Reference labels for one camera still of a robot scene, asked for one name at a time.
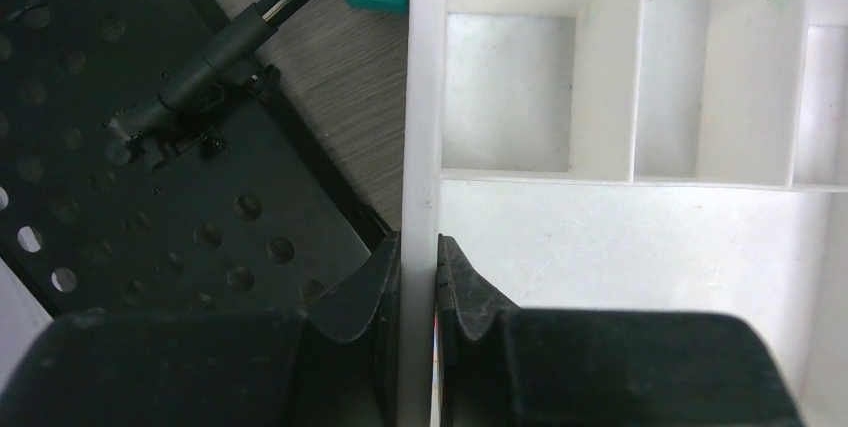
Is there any black music stand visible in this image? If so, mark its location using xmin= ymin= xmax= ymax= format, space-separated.
xmin=1 ymin=0 xmax=390 ymax=317

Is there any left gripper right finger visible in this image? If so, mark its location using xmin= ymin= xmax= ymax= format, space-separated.
xmin=437 ymin=236 xmax=803 ymax=426

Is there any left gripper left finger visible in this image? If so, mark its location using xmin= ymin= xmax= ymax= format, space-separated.
xmin=1 ymin=233 xmax=400 ymax=426

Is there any white plastic drawer organizer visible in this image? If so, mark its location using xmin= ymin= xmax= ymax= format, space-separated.
xmin=398 ymin=0 xmax=847 ymax=426

